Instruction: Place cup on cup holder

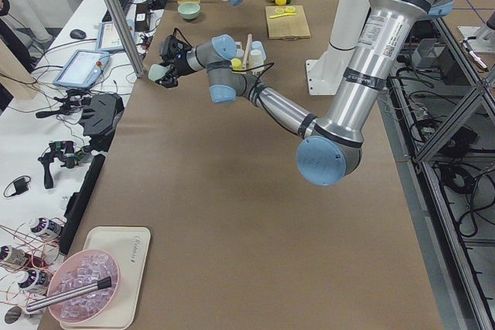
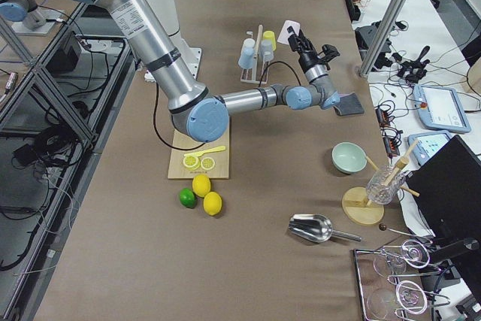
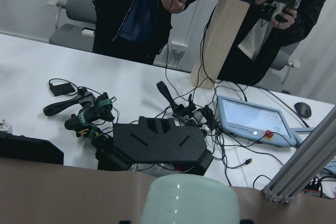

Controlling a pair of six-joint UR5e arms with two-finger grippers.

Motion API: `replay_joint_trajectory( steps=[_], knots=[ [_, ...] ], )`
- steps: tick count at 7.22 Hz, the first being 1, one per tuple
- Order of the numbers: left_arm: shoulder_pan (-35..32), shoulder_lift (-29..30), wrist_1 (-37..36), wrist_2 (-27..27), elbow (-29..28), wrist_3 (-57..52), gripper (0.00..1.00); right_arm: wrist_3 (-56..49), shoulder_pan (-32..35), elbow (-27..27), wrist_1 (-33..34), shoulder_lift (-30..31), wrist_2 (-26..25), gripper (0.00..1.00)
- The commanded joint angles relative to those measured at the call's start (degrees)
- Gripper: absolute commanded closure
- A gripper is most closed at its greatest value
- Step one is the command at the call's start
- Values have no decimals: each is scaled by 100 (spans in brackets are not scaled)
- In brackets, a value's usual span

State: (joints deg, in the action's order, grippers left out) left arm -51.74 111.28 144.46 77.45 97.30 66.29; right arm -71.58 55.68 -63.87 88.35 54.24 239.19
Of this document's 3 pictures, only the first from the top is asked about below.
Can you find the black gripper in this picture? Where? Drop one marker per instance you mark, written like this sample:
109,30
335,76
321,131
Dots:
179,64

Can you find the green plastic cup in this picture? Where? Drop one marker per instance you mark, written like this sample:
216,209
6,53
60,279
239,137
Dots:
157,72

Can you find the yellow plastic cup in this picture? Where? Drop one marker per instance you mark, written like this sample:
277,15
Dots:
236,64

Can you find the light blue plastic cup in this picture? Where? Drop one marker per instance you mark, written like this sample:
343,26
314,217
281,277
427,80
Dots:
257,45

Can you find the cream white plastic cup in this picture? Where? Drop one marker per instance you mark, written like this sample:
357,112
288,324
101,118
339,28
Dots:
255,59

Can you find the mint green bowl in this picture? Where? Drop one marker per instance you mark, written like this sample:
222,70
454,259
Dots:
189,10

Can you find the blue teach pendant far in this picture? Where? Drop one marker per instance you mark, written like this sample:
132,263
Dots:
108,39

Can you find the blue teach pendant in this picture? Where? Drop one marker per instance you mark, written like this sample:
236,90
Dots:
83,69
108,39

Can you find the yellow plastic knife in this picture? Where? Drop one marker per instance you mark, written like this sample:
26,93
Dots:
277,16

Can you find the blue teach pendant near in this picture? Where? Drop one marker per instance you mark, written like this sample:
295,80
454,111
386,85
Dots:
83,69

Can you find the black computer mouse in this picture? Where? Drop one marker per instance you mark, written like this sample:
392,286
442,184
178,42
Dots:
77,34

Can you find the bamboo cutting board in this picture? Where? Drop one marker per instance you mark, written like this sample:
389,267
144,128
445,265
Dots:
291,27

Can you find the metal muddler rod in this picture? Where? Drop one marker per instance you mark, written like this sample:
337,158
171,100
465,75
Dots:
101,284

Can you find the white wire cup rack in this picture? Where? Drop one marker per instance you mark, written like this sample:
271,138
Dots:
242,53

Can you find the aluminium frame post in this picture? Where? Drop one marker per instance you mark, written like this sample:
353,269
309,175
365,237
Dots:
126,38

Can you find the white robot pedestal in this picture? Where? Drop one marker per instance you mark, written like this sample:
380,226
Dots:
324,74

